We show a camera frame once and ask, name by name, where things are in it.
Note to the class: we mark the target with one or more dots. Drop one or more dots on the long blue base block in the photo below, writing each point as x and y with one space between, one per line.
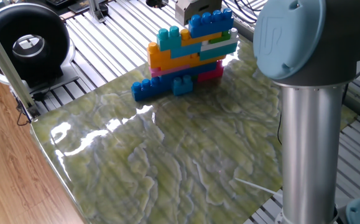
148 90

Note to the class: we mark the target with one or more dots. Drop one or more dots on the dark blue four-stud block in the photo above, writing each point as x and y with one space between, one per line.
210 26

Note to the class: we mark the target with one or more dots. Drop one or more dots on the light pink toy block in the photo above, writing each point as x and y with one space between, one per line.
167 71

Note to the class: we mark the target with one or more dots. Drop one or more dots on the slim orange toy block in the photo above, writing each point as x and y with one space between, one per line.
195 40

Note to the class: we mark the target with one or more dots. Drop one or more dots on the light blue crosswise block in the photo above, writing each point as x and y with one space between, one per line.
182 87

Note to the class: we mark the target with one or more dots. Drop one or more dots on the long orange toy block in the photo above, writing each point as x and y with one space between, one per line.
192 63

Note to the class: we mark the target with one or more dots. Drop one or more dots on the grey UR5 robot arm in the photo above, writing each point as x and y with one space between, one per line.
310 140

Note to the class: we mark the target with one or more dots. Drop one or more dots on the medium blue toy block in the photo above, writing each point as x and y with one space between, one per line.
204 69

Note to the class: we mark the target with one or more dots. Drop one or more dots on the white zip tie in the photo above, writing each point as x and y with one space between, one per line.
257 186

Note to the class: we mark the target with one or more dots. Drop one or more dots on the green flat toy block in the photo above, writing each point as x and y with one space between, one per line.
220 39

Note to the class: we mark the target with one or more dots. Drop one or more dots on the aluminium frame post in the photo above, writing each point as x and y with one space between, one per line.
10 68
95 11

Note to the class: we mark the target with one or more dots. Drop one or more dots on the teal two-stud toy block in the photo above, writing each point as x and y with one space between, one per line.
168 42

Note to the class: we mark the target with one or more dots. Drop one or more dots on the light blue flat block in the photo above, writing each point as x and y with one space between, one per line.
184 51

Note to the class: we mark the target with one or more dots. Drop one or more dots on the white toy block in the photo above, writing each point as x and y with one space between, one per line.
220 44

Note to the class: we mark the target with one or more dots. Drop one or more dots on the green marble-pattern mat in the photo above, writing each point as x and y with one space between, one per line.
167 149

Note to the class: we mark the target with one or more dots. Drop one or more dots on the magenta toy block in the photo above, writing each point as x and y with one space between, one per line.
210 74

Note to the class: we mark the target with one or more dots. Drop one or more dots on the black power plug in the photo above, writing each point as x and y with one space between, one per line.
37 96

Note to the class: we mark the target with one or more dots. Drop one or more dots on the grey Schunk gripper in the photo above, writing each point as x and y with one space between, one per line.
195 7

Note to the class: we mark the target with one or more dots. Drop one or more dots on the black keyboard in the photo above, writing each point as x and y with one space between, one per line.
58 2

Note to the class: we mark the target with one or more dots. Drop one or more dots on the chunky orange toy block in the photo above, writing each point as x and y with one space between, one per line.
156 59

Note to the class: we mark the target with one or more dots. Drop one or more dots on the dark flat notebook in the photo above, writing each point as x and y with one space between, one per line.
80 7

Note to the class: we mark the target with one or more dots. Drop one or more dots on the long teal toy block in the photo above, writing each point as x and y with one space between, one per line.
218 52

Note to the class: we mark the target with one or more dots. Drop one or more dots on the black round mount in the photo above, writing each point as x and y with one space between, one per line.
156 3

